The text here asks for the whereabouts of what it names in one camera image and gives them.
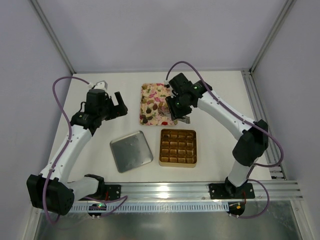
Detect metal tongs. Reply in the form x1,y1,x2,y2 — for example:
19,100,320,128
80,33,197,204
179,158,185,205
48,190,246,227
161,106,191,124

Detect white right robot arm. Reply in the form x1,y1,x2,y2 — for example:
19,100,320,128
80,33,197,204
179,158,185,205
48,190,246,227
164,73,269,198

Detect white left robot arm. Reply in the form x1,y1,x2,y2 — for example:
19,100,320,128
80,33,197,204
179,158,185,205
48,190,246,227
26,89,128,216

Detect gold chocolate tin box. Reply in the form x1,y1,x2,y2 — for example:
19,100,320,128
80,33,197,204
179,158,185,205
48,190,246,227
158,129,198,168

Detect floral rectangular tray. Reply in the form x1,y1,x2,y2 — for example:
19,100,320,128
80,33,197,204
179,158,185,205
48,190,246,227
139,83,178,126

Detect silver tin lid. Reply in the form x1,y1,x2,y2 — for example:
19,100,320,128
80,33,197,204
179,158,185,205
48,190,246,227
109,130,154,173

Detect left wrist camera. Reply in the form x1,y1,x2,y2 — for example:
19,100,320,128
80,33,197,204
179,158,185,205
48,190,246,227
88,80,108,92

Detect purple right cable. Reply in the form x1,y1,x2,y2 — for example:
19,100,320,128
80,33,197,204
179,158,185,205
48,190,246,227
165,60,285,220

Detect purple cable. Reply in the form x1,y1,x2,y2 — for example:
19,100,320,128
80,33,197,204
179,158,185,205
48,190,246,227
41,76,129,225
165,60,285,220

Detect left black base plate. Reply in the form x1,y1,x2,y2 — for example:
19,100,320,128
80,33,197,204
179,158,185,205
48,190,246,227
80,184,122,201

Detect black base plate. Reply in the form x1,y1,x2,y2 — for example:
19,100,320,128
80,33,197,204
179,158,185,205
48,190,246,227
208,182,256,200
80,184,122,201

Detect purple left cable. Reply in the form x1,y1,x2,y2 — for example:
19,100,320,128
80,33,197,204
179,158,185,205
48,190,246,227
41,76,129,225

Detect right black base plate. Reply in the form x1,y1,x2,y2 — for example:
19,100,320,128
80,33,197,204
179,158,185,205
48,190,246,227
208,182,256,200

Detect slotted cable duct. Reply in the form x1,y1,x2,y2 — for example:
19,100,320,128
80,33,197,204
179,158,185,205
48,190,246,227
69,200,229,214

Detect aluminium right side rail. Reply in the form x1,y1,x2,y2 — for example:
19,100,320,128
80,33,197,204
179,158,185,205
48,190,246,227
241,69,287,180

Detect aluminium rail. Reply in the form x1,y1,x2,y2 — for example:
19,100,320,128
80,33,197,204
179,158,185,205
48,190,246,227
29,181,305,204
241,69,287,180

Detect aluminium front rail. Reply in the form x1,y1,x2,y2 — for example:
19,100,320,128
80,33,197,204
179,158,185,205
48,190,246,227
29,181,305,204

